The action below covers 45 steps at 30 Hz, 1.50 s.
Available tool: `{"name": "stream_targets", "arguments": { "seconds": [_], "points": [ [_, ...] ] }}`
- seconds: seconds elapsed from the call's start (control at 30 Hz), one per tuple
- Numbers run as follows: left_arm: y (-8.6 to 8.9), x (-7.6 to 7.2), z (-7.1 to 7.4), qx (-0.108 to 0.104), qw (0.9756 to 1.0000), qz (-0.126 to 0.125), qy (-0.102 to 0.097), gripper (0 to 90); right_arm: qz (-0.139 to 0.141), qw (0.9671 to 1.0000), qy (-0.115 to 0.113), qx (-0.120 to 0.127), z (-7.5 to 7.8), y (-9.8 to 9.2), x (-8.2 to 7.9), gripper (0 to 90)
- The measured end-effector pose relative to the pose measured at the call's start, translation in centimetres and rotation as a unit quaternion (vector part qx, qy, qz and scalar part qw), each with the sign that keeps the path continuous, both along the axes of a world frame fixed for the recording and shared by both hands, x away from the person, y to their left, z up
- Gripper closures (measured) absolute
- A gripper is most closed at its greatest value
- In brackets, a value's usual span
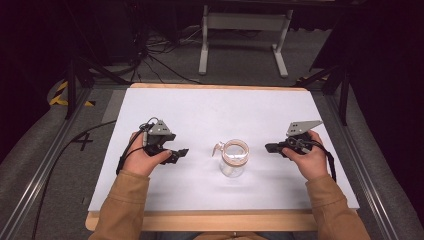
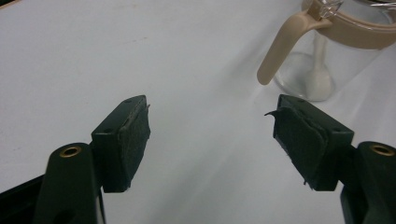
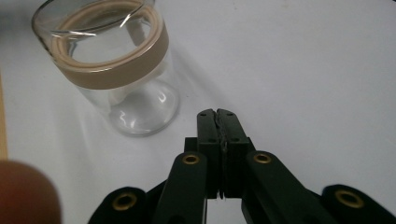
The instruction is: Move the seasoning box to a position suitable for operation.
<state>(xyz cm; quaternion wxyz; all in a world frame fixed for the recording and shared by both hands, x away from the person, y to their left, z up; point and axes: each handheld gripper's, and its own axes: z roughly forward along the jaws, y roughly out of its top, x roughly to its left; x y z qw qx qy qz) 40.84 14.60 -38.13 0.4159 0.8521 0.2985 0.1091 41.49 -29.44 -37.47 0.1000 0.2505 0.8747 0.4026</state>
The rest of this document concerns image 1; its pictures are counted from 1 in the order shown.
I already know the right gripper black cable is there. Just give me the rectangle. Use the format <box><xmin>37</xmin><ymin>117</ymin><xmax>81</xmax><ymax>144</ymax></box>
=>
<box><xmin>308</xmin><ymin>139</ymin><xmax>338</xmax><ymax>183</ymax></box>

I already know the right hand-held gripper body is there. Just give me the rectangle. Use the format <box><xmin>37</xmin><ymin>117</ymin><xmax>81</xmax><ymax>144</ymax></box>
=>
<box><xmin>282</xmin><ymin>119</ymin><xmax>324</xmax><ymax>156</ymax></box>

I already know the black tripod stand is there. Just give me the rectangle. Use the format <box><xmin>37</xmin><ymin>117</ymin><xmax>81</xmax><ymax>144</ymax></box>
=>
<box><xmin>292</xmin><ymin>61</ymin><xmax>352</xmax><ymax>127</ymax></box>
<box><xmin>63</xmin><ymin>49</ymin><xmax>132</xmax><ymax>120</ymax></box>

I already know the aluminium floor rail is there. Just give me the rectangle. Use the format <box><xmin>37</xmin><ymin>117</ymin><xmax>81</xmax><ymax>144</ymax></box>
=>
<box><xmin>0</xmin><ymin>87</ymin><xmax>95</xmax><ymax>240</ymax></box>
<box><xmin>324</xmin><ymin>93</ymin><xmax>403</xmax><ymax>240</ymax></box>

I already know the person's right hand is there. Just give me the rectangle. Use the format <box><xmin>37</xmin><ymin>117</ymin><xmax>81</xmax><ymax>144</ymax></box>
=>
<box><xmin>281</xmin><ymin>129</ymin><xmax>330</xmax><ymax>183</ymax></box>

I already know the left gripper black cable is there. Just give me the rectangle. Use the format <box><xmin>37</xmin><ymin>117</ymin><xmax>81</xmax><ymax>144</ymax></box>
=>
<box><xmin>115</xmin><ymin>116</ymin><xmax>160</xmax><ymax>177</ymax></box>

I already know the bundle of floor cables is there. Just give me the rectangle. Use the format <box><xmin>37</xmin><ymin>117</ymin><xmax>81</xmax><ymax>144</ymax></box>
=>
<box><xmin>131</xmin><ymin>24</ymin><xmax>205</xmax><ymax>85</ymax></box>

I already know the clear glass jar tan rim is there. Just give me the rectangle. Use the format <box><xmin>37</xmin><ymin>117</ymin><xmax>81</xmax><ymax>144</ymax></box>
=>
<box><xmin>211</xmin><ymin>138</ymin><xmax>251</xmax><ymax>179</ymax></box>

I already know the white table mat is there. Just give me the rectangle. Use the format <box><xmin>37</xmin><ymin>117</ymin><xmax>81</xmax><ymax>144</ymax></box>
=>
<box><xmin>87</xmin><ymin>87</ymin><xmax>360</xmax><ymax>212</ymax></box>

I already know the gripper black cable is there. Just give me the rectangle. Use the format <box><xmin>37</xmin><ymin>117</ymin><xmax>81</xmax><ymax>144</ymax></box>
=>
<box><xmin>115</xmin><ymin>116</ymin><xmax>160</xmax><ymax>177</ymax></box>
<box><xmin>308</xmin><ymin>139</ymin><xmax>338</xmax><ymax>183</ymax></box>

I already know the yellow black hazard tape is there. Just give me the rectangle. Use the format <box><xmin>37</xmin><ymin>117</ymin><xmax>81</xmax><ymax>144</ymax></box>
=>
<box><xmin>49</xmin><ymin>80</ymin><xmax>97</xmax><ymax>108</ymax></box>

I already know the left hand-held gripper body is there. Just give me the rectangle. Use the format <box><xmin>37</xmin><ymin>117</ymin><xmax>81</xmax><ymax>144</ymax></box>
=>
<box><xmin>142</xmin><ymin>118</ymin><xmax>177</xmax><ymax>158</ymax></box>

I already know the white metal desk frame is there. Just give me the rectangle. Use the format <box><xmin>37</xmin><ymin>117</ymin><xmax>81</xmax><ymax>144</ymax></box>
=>
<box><xmin>198</xmin><ymin>4</ymin><xmax>295</xmax><ymax>79</ymax></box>

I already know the person's left hand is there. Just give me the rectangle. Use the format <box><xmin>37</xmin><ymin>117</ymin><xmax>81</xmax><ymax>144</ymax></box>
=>
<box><xmin>122</xmin><ymin>131</ymin><xmax>173</xmax><ymax>178</ymax></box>

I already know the black floor cable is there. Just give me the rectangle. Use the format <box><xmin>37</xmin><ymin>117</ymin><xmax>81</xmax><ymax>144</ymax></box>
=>
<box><xmin>30</xmin><ymin>119</ymin><xmax>118</xmax><ymax>240</ymax></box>

